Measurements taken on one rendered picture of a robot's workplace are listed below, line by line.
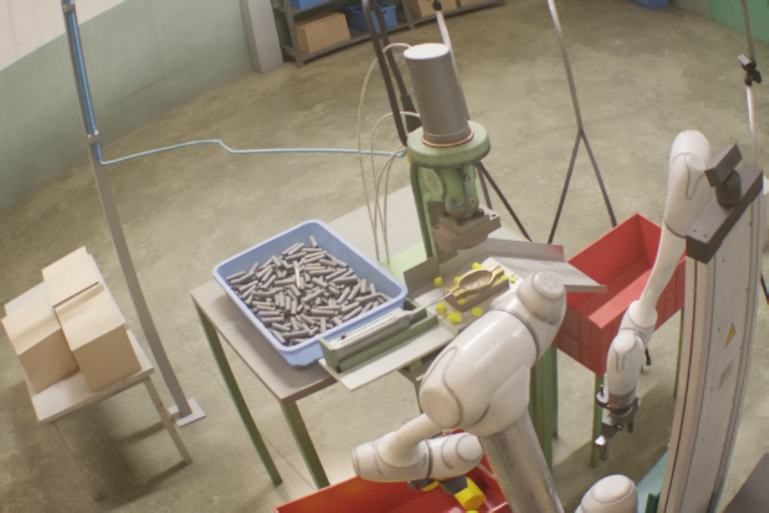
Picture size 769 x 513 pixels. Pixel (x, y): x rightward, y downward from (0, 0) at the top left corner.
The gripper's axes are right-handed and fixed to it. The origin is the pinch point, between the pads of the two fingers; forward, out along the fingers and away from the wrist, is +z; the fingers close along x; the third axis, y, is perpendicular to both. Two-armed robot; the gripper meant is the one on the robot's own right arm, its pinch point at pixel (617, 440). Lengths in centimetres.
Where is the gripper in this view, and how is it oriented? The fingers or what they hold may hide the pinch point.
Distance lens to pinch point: 255.8
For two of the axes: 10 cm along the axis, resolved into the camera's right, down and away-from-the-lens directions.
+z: 2.0, 8.4, 5.1
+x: 7.4, -4.7, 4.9
